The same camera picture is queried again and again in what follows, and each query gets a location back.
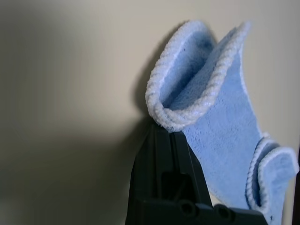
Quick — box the light blue towel white trim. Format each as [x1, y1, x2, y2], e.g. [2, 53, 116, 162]
[145, 20, 300, 225]

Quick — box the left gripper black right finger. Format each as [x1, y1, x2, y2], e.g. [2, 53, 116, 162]
[173, 132, 213, 204]

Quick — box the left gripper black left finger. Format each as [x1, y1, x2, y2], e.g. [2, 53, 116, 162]
[128, 124, 175, 202]

